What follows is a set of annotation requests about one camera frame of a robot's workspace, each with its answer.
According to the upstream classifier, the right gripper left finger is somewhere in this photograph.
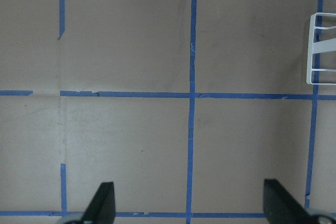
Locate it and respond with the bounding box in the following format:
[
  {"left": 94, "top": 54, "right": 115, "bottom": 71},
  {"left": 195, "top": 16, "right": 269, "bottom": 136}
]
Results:
[{"left": 81, "top": 182, "right": 116, "bottom": 223}]

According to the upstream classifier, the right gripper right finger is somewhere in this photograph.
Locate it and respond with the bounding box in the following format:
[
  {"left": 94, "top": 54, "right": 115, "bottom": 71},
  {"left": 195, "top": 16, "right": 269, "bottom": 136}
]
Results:
[{"left": 263, "top": 179, "right": 315, "bottom": 224}]

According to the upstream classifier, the white wire cup rack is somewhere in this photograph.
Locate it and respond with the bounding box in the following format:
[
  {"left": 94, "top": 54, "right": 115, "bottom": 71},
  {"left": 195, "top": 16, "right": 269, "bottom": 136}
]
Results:
[{"left": 306, "top": 13, "right": 335, "bottom": 85}]

